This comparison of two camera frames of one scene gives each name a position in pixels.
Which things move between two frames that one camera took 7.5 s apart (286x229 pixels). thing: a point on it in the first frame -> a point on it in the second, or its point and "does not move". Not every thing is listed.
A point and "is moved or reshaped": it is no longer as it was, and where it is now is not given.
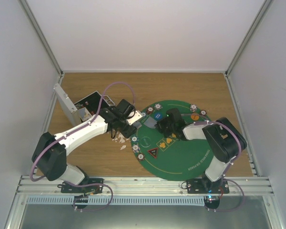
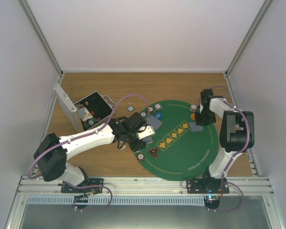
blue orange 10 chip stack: x=158 y=106 does not move
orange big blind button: x=194 y=116 does not move
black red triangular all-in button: x=153 y=151 does not move
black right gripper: x=159 y=126 -> x=199 y=122
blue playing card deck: x=137 y=124 is moved or reshaped
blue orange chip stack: x=193 y=108 does not move
